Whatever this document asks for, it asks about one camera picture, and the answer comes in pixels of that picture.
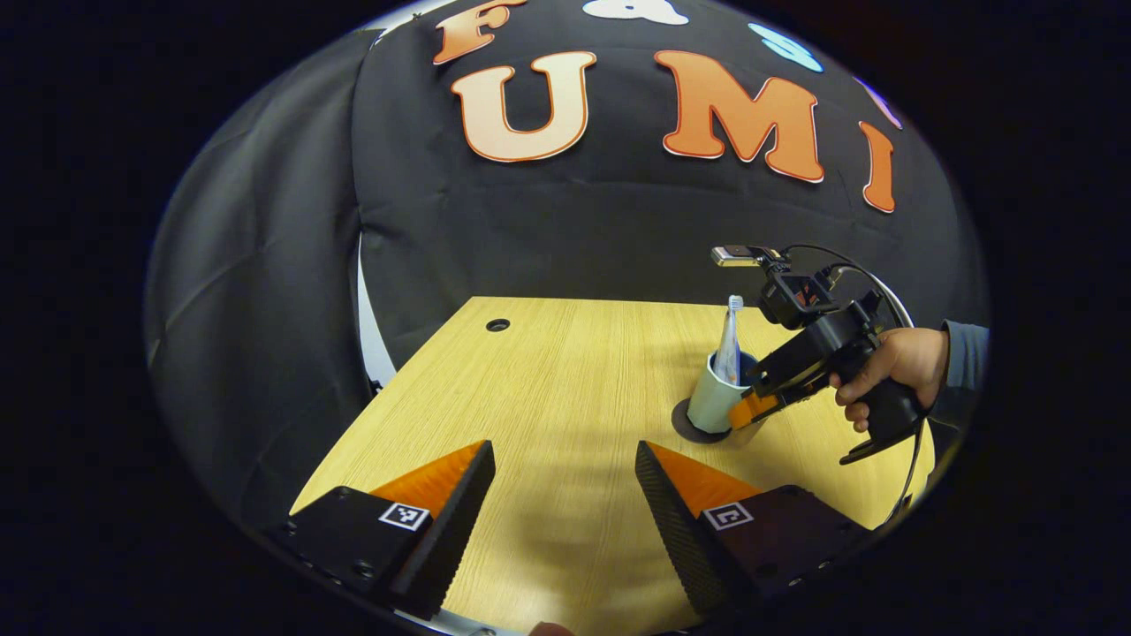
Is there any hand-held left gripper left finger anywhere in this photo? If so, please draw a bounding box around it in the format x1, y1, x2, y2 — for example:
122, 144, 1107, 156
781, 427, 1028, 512
263, 439, 497, 621

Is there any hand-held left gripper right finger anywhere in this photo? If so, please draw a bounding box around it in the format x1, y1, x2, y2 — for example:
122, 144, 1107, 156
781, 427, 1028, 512
634, 440, 874, 619

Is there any blue-grey cup with wooden handle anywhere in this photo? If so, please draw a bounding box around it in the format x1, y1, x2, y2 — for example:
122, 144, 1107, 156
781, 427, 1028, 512
687, 349, 770, 447

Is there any white toothpaste tube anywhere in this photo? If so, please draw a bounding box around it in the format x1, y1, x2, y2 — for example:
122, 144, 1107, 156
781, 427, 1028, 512
712, 296, 745, 387

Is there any dark round coaster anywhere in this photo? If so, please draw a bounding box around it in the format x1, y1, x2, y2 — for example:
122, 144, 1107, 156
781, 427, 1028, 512
671, 397, 734, 444

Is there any light wooden desktop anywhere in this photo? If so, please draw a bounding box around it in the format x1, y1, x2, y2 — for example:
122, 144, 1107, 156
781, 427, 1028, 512
290, 296, 937, 636

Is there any black cable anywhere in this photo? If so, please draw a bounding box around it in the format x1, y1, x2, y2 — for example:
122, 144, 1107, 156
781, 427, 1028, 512
782, 243, 927, 526

